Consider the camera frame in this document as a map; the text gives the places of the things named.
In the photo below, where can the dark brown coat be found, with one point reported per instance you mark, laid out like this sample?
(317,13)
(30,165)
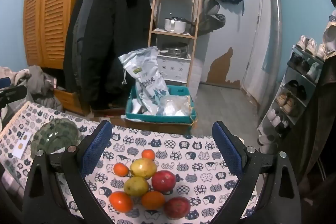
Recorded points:
(320,113)

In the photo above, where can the white patterned crate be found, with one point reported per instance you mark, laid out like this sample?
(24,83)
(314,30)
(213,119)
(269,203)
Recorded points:
(173,67)

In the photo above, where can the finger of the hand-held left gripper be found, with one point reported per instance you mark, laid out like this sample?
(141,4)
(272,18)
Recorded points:
(14,92)
(4,81)

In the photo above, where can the teal box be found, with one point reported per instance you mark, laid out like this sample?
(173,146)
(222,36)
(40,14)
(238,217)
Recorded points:
(183,92)

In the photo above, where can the yellow-green pear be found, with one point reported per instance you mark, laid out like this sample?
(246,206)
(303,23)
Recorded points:
(136,186)

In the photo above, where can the small white card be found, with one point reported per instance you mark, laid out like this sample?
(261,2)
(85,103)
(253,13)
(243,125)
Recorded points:
(21,145)

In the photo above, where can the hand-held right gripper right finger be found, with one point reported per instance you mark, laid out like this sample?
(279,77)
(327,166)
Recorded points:
(227,150)

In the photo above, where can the grey shoe rack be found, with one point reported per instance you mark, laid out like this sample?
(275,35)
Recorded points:
(287,74)

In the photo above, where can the brown cardboard box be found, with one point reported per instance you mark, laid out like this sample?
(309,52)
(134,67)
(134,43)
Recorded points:
(157,127)

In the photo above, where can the dark grey jacket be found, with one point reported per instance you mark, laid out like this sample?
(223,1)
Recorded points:
(78,35)

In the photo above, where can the shoe rack with shoes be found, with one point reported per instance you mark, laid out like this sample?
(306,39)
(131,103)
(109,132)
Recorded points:
(291,103)

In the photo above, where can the cat print tablecloth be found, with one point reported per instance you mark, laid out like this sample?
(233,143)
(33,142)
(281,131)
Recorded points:
(183,155)

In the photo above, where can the yellow-green apple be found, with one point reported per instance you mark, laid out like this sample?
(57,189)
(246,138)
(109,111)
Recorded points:
(143,167)

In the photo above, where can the green glass plate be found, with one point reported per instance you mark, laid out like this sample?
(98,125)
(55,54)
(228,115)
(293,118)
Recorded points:
(56,134)

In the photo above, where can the red apple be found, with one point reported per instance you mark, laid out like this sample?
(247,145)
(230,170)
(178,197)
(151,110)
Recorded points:
(177,207)
(163,180)

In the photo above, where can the grey hanging bag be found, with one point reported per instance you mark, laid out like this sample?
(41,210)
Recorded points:
(214,14)

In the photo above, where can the steel pot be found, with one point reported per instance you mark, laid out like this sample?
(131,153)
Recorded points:
(174,49)

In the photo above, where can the grey clothes pile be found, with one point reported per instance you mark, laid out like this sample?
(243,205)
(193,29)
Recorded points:
(39,82)

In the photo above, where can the wooden louvered wardrobe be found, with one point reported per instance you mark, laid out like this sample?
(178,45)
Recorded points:
(44,16)

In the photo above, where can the black hooded coat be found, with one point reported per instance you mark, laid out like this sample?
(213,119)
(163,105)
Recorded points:
(113,43)

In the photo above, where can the white rice bag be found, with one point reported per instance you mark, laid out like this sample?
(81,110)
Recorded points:
(147,79)

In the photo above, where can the pale blue door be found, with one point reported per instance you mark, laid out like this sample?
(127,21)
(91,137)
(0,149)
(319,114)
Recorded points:
(236,29)

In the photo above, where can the clear plastic bag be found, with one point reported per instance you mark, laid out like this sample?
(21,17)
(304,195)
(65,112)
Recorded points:
(174,107)

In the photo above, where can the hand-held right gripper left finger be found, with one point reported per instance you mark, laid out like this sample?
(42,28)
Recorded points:
(95,150)

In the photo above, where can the wooden drawer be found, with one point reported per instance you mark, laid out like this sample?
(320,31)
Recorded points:
(69,100)

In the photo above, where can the orange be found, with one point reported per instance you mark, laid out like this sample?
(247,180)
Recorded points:
(120,201)
(120,169)
(148,154)
(153,199)

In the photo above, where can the silver pipe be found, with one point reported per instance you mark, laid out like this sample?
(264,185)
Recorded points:
(274,16)

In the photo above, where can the wooden shelf rack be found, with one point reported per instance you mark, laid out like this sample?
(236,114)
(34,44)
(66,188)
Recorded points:
(168,33)

